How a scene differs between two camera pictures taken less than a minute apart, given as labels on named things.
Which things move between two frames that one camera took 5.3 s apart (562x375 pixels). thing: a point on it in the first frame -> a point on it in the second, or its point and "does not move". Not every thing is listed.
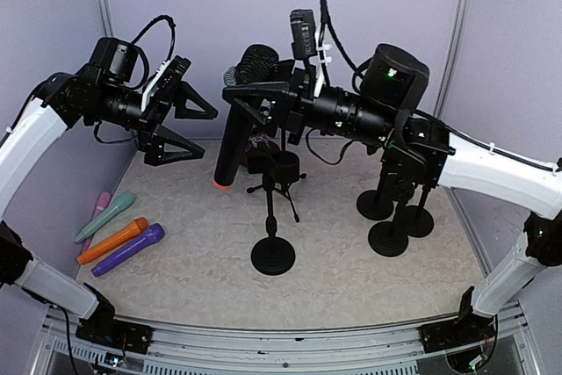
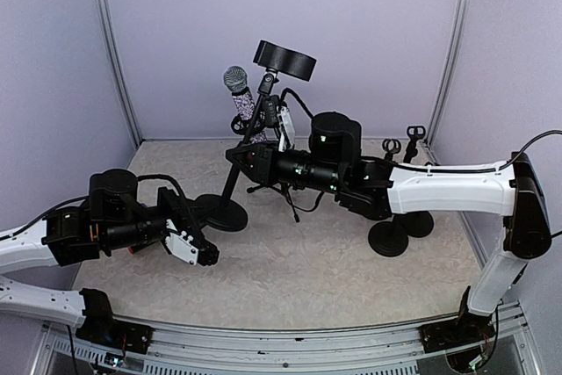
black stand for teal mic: (417, 221) does not move
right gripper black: (290, 104) -> (262, 162)
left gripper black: (151, 133) -> (183, 219)
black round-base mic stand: (272, 256) -> (227, 212)
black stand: (390, 239) does not move
